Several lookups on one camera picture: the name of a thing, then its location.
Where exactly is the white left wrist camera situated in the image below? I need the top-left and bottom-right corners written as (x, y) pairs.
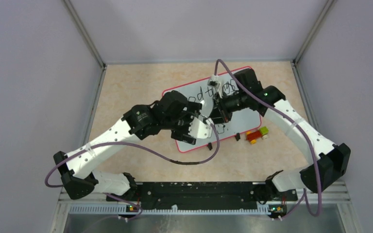
top-left (188, 117), bottom-right (213, 139)

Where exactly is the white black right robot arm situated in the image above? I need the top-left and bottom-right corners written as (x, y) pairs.
top-left (208, 68), bottom-right (351, 200)

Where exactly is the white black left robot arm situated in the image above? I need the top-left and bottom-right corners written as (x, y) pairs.
top-left (54, 91), bottom-right (212, 201)

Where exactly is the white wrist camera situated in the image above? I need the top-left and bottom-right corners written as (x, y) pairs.
top-left (188, 117), bottom-right (213, 139)
top-left (207, 74), bottom-right (223, 97)

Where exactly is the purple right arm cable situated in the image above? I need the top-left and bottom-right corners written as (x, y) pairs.
top-left (214, 59), bottom-right (323, 221)

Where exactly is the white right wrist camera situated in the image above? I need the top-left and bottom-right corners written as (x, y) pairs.
top-left (207, 74), bottom-right (223, 97)

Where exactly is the aluminium frame rail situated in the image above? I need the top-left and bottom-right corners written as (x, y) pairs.
top-left (51, 181), bottom-right (362, 233)

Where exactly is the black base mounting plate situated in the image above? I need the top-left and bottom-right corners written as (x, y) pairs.
top-left (122, 182), bottom-right (298, 210)

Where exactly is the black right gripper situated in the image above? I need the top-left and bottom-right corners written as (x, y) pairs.
top-left (209, 90), bottom-right (249, 124)

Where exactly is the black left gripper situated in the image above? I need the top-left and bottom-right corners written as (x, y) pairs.
top-left (163, 101), bottom-right (202, 143)

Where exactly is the pink framed whiteboard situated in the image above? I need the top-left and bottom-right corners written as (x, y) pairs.
top-left (162, 72), bottom-right (262, 153)

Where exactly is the green lego brick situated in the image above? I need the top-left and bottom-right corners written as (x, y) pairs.
top-left (259, 126), bottom-right (269, 136)

